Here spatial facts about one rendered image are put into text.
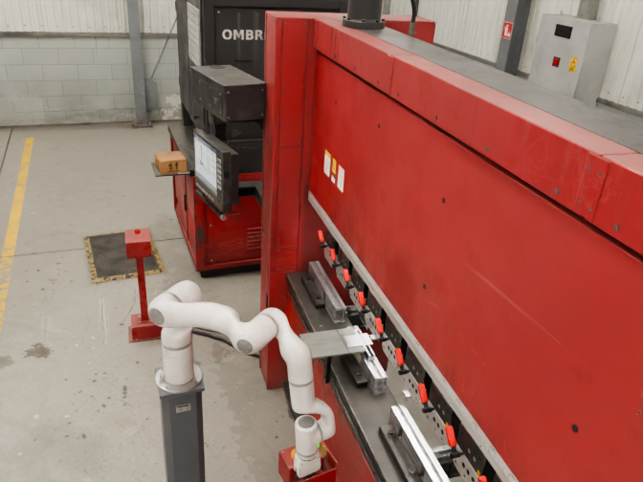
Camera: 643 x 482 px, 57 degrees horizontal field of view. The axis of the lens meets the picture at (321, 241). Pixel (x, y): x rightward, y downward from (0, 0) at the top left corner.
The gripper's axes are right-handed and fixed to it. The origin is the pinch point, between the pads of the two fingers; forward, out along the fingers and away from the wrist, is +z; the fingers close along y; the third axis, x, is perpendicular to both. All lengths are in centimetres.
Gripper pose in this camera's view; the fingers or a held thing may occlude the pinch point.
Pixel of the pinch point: (308, 479)
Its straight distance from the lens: 251.8
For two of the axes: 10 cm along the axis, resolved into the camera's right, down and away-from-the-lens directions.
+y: -8.8, 2.4, -4.0
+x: 4.7, 4.3, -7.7
